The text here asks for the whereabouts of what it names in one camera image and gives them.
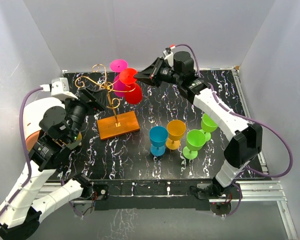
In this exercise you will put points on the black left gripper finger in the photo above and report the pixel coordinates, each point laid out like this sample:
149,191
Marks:
97,104
101,94

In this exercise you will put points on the gold wire wine glass rack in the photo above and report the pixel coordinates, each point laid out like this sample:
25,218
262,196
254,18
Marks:
118,124

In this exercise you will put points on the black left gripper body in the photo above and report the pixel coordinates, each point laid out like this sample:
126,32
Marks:
79,109

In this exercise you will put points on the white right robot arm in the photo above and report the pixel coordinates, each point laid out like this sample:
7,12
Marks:
245,139

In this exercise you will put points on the blue plastic wine glass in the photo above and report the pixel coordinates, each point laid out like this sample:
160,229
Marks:
158,136

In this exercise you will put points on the green plastic wine glass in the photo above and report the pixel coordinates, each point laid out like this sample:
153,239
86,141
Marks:
207,126
195,140

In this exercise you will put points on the white orange cylindrical container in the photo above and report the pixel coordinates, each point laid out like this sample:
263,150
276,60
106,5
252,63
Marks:
48,128

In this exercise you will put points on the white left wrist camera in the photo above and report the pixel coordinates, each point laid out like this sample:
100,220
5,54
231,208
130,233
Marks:
59,89

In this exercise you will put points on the green plastic wine glass rear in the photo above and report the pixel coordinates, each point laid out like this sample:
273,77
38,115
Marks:
207,126

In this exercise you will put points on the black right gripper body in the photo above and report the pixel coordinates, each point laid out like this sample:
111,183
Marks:
167,74

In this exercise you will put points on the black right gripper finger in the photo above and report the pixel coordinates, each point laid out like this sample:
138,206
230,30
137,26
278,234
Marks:
145,78
152,70

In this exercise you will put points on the green plastic wine glass front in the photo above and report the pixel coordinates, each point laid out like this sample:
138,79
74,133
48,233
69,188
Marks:
195,140

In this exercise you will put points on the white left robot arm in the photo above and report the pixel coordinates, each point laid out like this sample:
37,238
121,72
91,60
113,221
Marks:
22,211

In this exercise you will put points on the aluminium front frame rail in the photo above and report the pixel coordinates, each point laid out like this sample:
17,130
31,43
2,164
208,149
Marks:
189,194

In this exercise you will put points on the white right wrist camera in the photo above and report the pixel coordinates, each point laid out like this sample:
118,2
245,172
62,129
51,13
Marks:
168,55

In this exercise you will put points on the red plastic wine glass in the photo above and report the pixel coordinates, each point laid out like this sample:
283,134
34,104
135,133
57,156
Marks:
132,91

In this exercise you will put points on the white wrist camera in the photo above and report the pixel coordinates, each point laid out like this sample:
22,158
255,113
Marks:
59,89
168,55

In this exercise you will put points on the magenta plastic wine glass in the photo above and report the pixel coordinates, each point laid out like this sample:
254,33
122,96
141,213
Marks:
118,66

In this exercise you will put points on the orange plastic wine glass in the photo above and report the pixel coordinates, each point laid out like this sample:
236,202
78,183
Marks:
176,130

